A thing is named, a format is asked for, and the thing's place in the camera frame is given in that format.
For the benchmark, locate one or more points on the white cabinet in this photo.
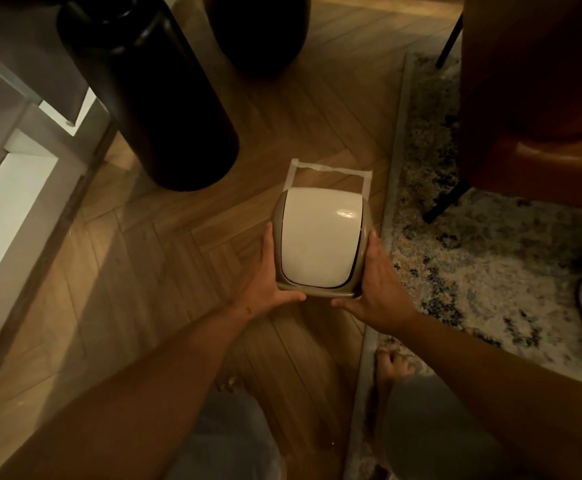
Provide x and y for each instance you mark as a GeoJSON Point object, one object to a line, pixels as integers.
{"type": "Point", "coordinates": [15, 194]}

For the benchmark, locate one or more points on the person's left thumb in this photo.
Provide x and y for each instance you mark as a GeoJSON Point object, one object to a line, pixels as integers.
{"type": "Point", "coordinates": [288, 297]}

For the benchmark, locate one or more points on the person's right hand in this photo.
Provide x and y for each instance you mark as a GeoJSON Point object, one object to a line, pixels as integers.
{"type": "Point", "coordinates": [378, 289]}

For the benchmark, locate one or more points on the person's left forearm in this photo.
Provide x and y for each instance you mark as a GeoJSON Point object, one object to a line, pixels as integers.
{"type": "Point", "coordinates": [120, 394]}

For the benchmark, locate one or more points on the small beige swing-lid trash bin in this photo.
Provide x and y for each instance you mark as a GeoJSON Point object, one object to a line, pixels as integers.
{"type": "Point", "coordinates": [321, 242]}

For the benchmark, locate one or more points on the white tape floor marking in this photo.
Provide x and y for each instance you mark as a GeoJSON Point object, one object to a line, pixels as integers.
{"type": "Point", "coordinates": [326, 170]}

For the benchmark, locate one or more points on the person's left foot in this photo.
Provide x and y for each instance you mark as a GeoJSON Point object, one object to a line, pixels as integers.
{"type": "Point", "coordinates": [228, 382]}

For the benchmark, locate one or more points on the person's grey shorts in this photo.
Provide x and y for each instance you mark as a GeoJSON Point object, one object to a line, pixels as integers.
{"type": "Point", "coordinates": [421, 429]}

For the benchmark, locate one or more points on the person's left hand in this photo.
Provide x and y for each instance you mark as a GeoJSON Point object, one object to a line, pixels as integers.
{"type": "Point", "coordinates": [261, 284]}

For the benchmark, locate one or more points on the person's right forearm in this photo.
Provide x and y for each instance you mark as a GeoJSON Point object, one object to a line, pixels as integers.
{"type": "Point", "coordinates": [511, 394]}

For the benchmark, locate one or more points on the round black floor vase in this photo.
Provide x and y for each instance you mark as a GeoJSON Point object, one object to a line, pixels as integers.
{"type": "Point", "coordinates": [258, 29]}

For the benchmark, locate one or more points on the person's right thumb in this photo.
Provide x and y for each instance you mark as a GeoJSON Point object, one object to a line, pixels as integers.
{"type": "Point", "coordinates": [347, 303]}

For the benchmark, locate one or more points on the person's foot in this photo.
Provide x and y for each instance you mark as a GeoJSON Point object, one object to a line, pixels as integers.
{"type": "Point", "coordinates": [390, 374]}
{"type": "Point", "coordinates": [228, 382]}

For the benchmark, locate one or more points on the person's right foot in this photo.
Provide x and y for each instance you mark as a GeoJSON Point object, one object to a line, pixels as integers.
{"type": "Point", "coordinates": [390, 374]}

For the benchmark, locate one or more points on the tall black floor vase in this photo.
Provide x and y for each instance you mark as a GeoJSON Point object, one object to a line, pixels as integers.
{"type": "Point", "coordinates": [155, 89]}

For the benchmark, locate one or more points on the patterned grey blue rug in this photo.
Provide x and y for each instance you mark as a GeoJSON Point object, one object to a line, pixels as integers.
{"type": "Point", "coordinates": [481, 254]}

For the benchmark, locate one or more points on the brown leather armchair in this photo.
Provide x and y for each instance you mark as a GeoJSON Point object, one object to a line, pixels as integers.
{"type": "Point", "coordinates": [536, 89]}

